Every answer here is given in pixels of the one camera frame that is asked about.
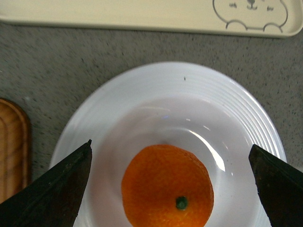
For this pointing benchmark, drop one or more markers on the white ridged plate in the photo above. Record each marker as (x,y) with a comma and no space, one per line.
(185,105)

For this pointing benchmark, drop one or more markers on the beige bear serving tray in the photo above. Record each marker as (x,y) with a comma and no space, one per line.
(261,18)

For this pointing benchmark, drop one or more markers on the brown wooden tray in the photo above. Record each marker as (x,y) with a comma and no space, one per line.
(15,149)

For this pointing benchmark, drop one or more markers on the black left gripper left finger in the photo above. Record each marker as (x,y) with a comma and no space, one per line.
(54,199)

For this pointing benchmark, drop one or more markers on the orange mandarin fruit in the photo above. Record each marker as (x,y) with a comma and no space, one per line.
(166,186)

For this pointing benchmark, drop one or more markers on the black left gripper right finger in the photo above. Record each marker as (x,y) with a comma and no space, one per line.
(279,186)

